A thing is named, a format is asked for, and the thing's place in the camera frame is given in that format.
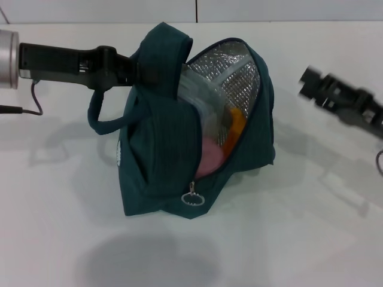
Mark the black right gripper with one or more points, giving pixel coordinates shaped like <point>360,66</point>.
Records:
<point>365,110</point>

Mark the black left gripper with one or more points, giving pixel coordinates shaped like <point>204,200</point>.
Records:
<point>60,64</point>

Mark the clear plastic food container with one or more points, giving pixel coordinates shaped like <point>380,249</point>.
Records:
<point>203,101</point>

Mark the dark teal insulated lunch bag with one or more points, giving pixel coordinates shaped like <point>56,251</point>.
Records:
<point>155,164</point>

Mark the yellow banana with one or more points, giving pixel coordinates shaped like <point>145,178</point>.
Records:
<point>236,128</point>

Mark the pink round fruit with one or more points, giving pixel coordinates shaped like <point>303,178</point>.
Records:
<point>209,158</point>

